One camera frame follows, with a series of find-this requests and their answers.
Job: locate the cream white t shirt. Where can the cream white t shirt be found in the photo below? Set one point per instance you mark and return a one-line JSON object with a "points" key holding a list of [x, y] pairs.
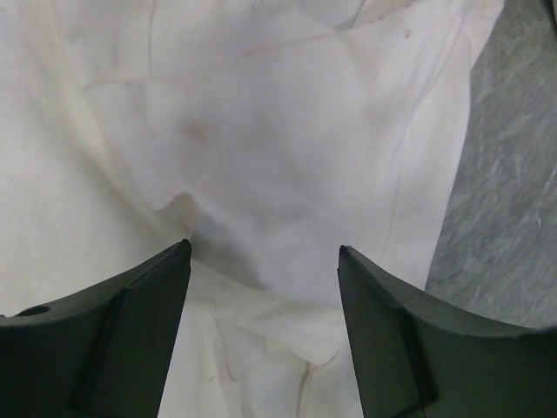
{"points": [[267, 133]]}

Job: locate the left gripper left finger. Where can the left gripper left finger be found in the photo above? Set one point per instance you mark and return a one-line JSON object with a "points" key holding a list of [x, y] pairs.
{"points": [[104, 351]]}

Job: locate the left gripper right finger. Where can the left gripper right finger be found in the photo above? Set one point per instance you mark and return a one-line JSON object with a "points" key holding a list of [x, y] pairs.
{"points": [[417, 356]]}

